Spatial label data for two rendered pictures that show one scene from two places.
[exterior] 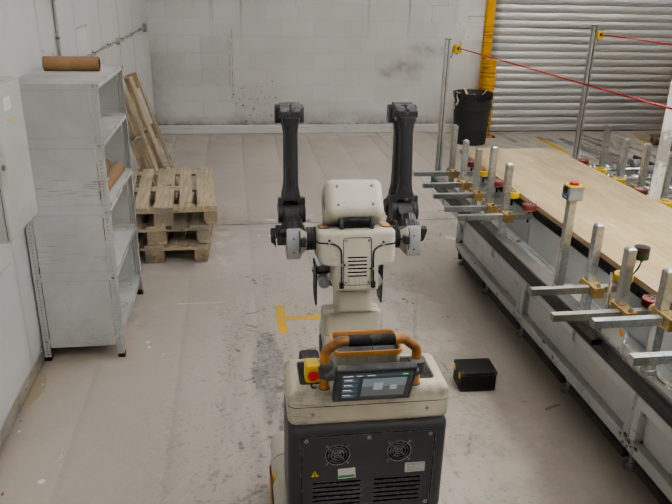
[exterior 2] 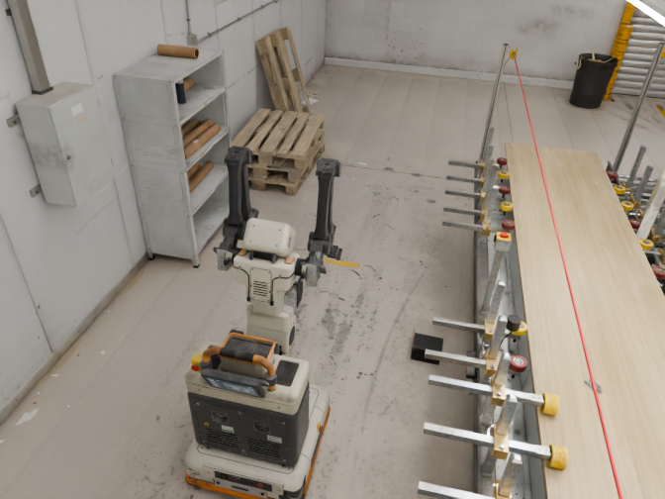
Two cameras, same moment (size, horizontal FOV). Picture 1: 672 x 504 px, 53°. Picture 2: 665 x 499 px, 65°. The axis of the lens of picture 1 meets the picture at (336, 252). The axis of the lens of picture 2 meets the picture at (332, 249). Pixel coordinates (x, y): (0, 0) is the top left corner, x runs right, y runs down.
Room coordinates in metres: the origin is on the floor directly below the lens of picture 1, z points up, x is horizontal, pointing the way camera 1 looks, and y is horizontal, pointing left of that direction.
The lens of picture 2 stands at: (0.56, -1.02, 2.64)
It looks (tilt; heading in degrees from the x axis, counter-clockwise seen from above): 35 degrees down; 20
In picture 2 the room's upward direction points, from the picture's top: 3 degrees clockwise
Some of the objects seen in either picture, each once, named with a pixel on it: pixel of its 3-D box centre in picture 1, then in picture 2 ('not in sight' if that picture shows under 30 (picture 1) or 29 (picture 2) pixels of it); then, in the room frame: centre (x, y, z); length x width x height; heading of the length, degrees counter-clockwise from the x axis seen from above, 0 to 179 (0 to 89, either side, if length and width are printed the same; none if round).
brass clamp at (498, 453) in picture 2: not in sight; (500, 440); (1.95, -1.23, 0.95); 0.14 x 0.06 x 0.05; 9
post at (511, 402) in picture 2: not in sight; (498, 438); (1.98, -1.22, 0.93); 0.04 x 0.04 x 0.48; 9
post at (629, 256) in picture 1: (620, 302); (492, 355); (2.47, -1.15, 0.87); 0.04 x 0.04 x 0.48; 9
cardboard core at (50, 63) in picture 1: (71, 63); (177, 51); (3.95, 1.52, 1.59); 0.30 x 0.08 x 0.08; 99
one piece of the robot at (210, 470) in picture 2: not in sight; (243, 479); (1.81, -0.16, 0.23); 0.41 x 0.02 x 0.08; 98
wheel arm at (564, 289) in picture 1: (578, 289); (475, 328); (2.67, -1.05, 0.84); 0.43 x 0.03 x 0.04; 99
